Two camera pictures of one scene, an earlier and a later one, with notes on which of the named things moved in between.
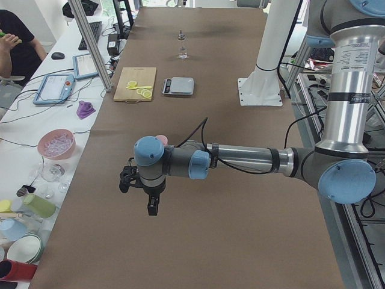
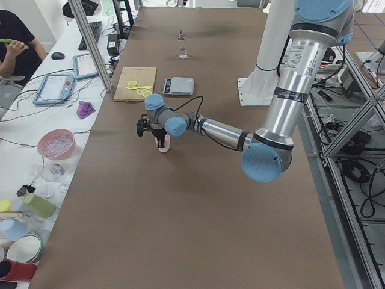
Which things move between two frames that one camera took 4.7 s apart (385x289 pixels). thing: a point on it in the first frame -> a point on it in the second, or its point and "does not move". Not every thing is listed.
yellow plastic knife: [144, 87] does not move
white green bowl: [26, 248] does not move
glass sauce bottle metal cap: [182, 53] does not move
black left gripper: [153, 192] -> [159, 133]
